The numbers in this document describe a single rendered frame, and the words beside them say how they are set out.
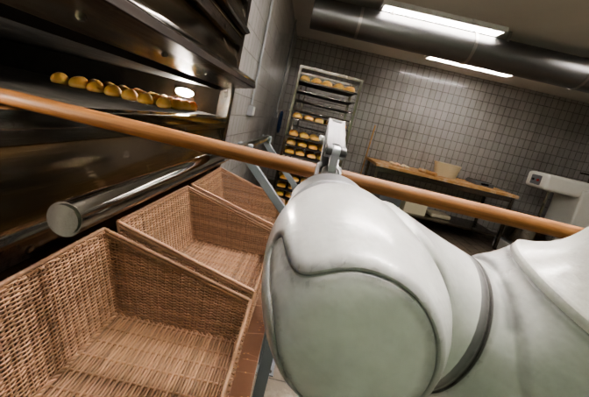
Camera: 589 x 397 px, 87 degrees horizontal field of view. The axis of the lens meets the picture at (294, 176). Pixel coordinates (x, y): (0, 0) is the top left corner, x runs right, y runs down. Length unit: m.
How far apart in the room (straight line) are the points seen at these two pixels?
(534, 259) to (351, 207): 0.13
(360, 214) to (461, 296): 0.08
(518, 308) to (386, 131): 5.51
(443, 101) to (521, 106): 1.31
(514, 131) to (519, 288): 6.33
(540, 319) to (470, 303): 0.04
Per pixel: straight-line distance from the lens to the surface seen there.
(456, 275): 0.21
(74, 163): 0.95
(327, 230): 0.16
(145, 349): 1.05
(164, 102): 1.66
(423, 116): 5.88
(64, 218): 0.31
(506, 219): 0.71
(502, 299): 0.24
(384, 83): 5.72
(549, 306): 0.24
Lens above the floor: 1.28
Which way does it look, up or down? 10 degrees down
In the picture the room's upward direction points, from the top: 13 degrees clockwise
